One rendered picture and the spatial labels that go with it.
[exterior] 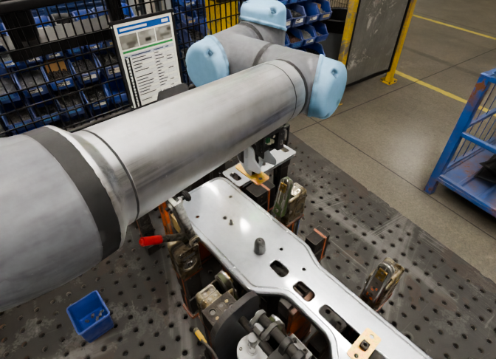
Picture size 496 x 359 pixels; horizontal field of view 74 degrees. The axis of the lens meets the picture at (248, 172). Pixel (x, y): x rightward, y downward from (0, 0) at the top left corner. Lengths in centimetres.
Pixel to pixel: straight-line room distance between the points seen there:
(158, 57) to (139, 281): 80
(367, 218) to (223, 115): 126
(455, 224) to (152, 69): 221
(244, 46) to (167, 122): 24
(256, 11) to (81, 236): 43
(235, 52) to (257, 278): 60
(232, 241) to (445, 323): 75
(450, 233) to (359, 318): 181
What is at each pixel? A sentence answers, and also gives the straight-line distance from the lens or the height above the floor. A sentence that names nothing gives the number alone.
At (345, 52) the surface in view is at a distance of 344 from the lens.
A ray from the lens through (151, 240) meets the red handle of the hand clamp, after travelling 83.
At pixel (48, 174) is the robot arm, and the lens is 20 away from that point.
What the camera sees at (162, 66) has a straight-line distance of 129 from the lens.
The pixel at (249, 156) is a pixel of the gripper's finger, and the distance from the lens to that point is 71.
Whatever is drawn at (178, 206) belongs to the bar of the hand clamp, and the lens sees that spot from 79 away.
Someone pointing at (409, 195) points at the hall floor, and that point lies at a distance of 277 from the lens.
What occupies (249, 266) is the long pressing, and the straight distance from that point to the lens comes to 92.
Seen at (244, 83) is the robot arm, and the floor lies 163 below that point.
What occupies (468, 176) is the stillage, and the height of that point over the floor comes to 16.
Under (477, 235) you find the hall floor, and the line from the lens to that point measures 272.
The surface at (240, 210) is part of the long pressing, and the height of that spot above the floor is 100.
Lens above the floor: 177
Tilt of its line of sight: 41 degrees down
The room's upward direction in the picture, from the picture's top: straight up
